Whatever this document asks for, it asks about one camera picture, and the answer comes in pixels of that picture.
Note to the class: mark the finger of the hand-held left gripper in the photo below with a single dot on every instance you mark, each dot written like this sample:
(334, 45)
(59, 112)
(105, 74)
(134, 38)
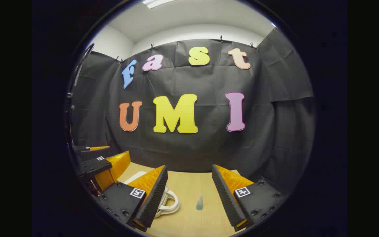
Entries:
(90, 168)
(92, 153)

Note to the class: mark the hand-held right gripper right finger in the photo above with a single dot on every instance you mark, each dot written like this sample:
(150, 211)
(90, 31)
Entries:
(227, 200)

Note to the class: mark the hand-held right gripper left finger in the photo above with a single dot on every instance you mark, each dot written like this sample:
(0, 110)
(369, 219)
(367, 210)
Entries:
(155, 200)

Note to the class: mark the white suitcase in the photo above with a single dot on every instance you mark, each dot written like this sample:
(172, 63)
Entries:
(175, 201)

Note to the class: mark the blue skin care bottle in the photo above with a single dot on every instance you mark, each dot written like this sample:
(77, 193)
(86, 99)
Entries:
(199, 204)

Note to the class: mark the black backdrop cloth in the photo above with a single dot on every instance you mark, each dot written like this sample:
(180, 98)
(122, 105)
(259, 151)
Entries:
(192, 148)

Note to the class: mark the ceiling light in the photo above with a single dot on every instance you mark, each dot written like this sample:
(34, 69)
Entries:
(156, 3)

